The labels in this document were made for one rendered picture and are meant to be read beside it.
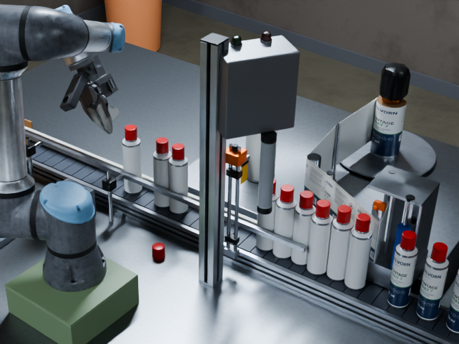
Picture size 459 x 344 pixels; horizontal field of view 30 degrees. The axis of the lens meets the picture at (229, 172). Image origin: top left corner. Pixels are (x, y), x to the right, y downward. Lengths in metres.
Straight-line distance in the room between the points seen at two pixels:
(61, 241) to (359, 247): 0.69
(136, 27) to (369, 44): 1.38
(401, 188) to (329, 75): 3.10
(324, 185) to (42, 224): 0.73
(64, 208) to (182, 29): 3.77
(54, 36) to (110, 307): 0.65
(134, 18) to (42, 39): 3.31
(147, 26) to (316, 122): 2.52
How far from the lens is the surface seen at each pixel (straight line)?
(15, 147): 1.95
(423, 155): 2.67
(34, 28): 1.83
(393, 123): 2.56
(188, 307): 2.13
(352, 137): 2.54
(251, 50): 1.85
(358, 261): 2.07
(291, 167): 2.56
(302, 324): 2.10
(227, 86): 1.82
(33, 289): 2.08
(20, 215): 1.98
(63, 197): 1.96
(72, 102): 2.31
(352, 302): 2.11
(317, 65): 5.21
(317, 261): 2.13
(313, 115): 2.84
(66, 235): 1.97
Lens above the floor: 2.26
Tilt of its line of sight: 33 degrees down
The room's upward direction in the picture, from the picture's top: 2 degrees clockwise
